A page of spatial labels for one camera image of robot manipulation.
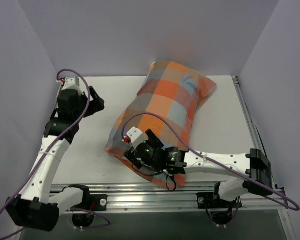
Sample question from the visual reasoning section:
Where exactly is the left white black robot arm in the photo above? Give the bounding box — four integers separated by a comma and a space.
6, 86, 105, 232

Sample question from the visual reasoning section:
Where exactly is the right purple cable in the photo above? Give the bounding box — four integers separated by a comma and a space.
121, 112, 300, 211

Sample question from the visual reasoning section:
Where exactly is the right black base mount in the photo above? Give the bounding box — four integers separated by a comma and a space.
196, 192, 243, 228

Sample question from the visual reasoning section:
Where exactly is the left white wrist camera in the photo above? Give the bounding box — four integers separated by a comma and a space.
56, 76, 81, 92

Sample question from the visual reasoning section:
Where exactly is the left aluminium side rail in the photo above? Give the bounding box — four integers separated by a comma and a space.
52, 77, 66, 113

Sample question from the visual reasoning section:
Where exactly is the aluminium side rail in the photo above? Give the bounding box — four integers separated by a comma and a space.
231, 74, 278, 191
52, 77, 66, 113

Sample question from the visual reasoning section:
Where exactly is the right aluminium side rail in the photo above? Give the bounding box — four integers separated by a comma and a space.
231, 74, 278, 191

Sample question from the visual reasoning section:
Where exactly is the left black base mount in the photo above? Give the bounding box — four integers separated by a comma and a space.
70, 194, 108, 228

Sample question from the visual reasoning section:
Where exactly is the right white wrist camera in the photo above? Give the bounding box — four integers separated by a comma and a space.
122, 127, 148, 148

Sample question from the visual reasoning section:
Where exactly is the aluminium front rail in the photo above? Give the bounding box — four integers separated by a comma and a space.
47, 182, 290, 213

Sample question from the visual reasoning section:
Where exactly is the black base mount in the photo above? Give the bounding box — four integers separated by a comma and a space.
196, 192, 243, 228
70, 194, 108, 228

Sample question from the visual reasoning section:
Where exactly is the checkered orange blue pillowcase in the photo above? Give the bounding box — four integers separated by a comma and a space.
104, 60, 217, 189

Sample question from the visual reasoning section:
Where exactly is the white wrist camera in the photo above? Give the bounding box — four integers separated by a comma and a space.
56, 76, 81, 92
122, 127, 148, 148

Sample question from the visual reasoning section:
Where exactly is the purple cable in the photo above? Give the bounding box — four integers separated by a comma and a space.
0, 68, 111, 240
121, 112, 300, 211

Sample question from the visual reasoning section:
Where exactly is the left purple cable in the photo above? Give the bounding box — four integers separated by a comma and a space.
0, 68, 111, 240

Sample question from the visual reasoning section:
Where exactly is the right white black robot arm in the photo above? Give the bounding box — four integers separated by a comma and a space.
122, 127, 274, 207

